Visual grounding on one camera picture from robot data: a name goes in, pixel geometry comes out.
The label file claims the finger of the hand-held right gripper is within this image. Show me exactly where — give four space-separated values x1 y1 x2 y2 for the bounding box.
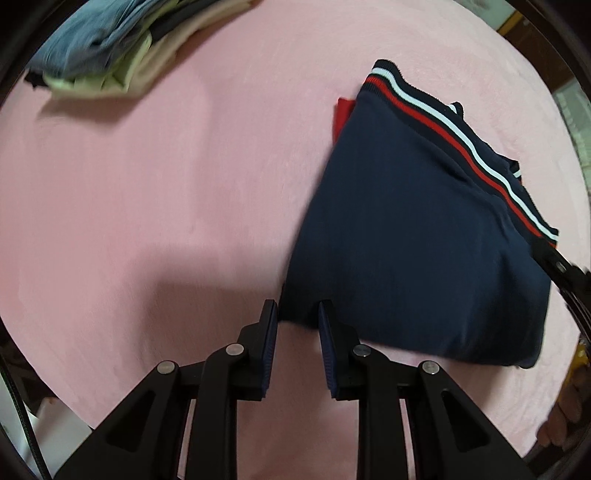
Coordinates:
530 239 591 330

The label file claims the pink fleece bed blanket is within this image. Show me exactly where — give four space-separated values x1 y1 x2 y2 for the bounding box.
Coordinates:
0 0 591 462

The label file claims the navy and red varsity jacket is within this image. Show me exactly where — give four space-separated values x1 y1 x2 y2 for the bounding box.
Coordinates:
281 59 560 370

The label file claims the folded light green garment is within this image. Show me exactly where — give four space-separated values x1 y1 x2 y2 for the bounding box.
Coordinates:
45 39 155 99

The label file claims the lace-covered furniture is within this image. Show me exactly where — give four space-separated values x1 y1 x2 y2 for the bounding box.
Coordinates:
553 85 591 155

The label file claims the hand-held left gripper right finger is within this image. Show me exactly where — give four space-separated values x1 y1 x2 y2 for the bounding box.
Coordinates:
318 299 529 480

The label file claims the stack of folded clothes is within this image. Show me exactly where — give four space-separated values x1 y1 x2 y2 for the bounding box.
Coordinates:
106 0 262 96

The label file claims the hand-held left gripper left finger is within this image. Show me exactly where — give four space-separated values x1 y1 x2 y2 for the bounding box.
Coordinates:
53 299 279 480

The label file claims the person's right hand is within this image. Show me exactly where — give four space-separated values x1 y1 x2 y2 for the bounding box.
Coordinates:
537 369 591 449

